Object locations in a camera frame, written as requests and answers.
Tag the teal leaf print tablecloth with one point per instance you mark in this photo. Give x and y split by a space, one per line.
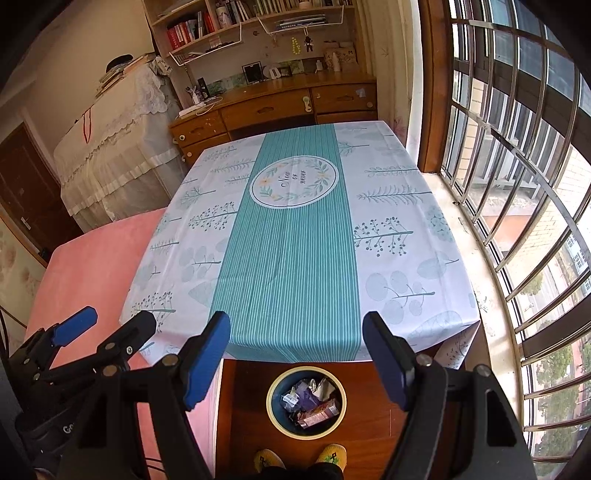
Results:
295 258

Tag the brown wooden door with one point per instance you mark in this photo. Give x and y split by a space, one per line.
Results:
32 194

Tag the person's dark trousers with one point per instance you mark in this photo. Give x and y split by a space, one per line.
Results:
295 474

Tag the purple plastic bag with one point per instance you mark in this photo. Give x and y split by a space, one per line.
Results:
303 398

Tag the beige patterned box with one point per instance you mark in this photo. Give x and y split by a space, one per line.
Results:
344 53

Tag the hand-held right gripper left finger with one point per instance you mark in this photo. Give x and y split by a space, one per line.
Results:
207 364

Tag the beige curtain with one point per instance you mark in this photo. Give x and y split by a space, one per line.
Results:
392 69

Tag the yellow bead charm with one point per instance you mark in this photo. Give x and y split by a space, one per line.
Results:
294 45

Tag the white power strip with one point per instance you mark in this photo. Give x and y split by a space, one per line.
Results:
194 110

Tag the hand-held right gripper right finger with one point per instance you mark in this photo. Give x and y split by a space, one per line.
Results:
388 369

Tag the black photo frame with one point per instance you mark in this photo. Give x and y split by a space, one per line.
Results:
252 73

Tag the white lace furniture cover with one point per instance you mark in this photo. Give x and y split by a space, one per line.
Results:
115 152

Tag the white round ornament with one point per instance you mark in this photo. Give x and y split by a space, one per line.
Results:
271 72

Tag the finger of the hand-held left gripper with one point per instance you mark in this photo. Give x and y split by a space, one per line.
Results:
131 334
74 324

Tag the wooden desk with drawers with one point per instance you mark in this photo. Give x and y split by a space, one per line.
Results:
277 104

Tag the window with metal grille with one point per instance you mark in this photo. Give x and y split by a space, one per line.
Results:
508 138

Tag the stack of books and papers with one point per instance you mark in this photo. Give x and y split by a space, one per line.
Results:
120 76

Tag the pink bed sheet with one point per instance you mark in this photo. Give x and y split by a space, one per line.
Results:
92 267

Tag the yellow slipper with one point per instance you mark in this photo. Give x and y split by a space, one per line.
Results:
268 459
331 454

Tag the wooden bookshelf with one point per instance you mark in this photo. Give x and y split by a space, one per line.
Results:
277 53

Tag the red ribbon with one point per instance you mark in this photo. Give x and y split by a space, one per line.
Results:
87 123

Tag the row of books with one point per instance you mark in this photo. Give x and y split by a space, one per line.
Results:
184 34

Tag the blue round trash bin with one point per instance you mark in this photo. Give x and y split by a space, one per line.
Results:
307 433

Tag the red pink snack box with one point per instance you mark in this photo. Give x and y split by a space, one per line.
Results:
318 414

